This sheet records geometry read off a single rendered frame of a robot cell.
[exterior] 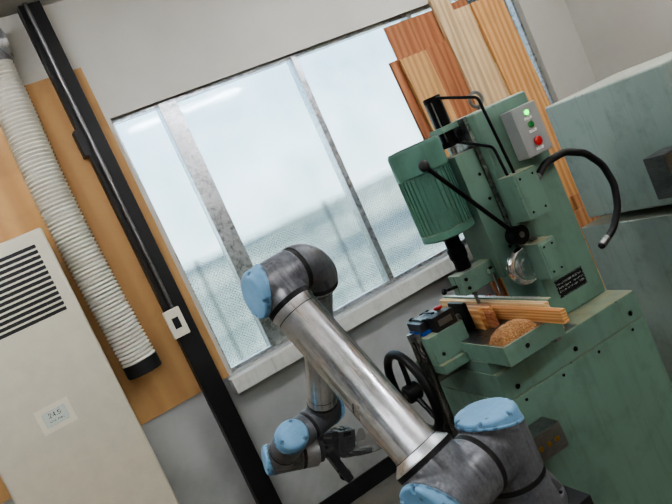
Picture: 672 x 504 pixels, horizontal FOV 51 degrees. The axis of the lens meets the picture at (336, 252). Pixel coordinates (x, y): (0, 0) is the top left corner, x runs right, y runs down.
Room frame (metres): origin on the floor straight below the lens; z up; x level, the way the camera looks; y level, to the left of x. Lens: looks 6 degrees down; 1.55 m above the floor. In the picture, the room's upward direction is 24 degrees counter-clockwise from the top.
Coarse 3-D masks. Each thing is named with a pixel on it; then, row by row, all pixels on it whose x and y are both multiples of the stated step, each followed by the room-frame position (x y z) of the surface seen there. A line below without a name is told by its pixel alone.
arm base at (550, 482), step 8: (544, 472) 1.52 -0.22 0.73; (536, 480) 1.50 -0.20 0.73; (544, 480) 1.51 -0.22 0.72; (552, 480) 1.54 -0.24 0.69; (528, 488) 1.49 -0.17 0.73; (536, 488) 1.49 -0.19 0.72; (544, 488) 1.50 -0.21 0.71; (552, 488) 1.51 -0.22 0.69; (560, 488) 1.54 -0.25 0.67; (504, 496) 1.50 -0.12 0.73; (512, 496) 1.49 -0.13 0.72; (520, 496) 1.49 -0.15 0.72; (528, 496) 1.49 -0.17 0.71; (536, 496) 1.49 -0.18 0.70; (544, 496) 1.49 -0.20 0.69; (552, 496) 1.50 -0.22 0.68; (560, 496) 1.51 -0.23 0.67
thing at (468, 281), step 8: (472, 264) 2.29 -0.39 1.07; (480, 264) 2.24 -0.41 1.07; (488, 264) 2.25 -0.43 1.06; (456, 272) 2.28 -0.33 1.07; (464, 272) 2.23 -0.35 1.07; (472, 272) 2.23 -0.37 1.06; (480, 272) 2.24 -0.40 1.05; (496, 272) 2.26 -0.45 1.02; (456, 280) 2.23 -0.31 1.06; (464, 280) 2.22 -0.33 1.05; (472, 280) 2.22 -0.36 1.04; (480, 280) 2.23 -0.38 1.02; (488, 280) 2.24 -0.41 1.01; (456, 288) 2.25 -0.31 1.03; (464, 288) 2.21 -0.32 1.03; (472, 288) 2.22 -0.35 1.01
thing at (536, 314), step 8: (496, 312) 2.17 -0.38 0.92; (504, 312) 2.13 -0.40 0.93; (512, 312) 2.09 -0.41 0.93; (520, 312) 2.05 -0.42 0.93; (528, 312) 2.01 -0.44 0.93; (536, 312) 1.97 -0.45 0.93; (544, 312) 1.94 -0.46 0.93; (552, 312) 1.91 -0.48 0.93; (560, 312) 1.88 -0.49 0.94; (536, 320) 1.99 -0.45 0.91; (544, 320) 1.95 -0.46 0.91; (552, 320) 1.92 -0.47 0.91; (560, 320) 1.89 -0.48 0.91; (568, 320) 1.88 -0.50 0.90
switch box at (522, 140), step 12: (516, 108) 2.20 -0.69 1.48; (528, 108) 2.22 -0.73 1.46; (504, 120) 2.24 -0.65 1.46; (516, 120) 2.20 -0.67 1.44; (528, 120) 2.21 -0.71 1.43; (540, 120) 2.22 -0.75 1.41; (516, 132) 2.21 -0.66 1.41; (528, 132) 2.20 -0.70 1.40; (540, 132) 2.22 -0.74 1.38; (516, 144) 2.23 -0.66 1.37; (528, 144) 2.20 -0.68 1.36; (528, 156) 2.20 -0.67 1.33
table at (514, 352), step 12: (540, 324) 1.96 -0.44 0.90; (552, 324) 1.97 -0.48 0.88; (480, 336) 2.09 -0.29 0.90; (528, 336) 1.94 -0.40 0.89; (540, 336) 1.95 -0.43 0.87; (552, 336) 1.96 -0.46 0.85; (468, 348) 2.09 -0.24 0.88; (480, 348) 2.02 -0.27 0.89; (492, 348) 1.96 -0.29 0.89; (504, 348) 1.91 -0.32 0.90; (516, 348) 1.92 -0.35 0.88; (528, 348) 1.93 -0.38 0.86; (540, 348) 1.94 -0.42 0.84; (456, 360) 2.09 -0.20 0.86; (468, 360) 2.10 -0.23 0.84; (480, 360) 2.05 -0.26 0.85; (492, 360) 1.98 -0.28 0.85; (504, 360) 1.92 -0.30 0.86; (516, 360) 1.91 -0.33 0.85; (444, 372) 2.07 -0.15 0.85
